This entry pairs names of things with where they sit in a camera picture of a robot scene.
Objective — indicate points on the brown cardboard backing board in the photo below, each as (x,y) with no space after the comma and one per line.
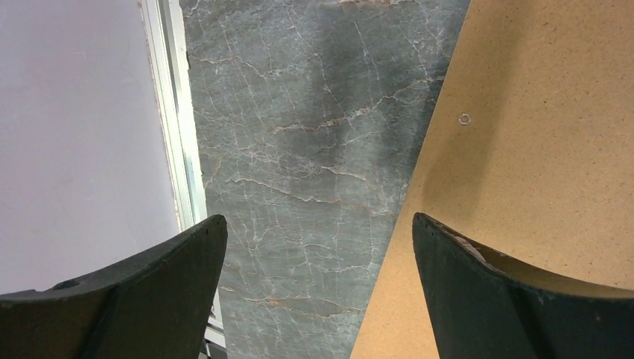
(529,151)

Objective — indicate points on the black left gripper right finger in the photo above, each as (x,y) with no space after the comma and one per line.
(483,303)

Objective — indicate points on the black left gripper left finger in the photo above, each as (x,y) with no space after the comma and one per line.
(154,304)

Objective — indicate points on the aluminium rail frame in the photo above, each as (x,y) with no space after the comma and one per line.
(164,27)

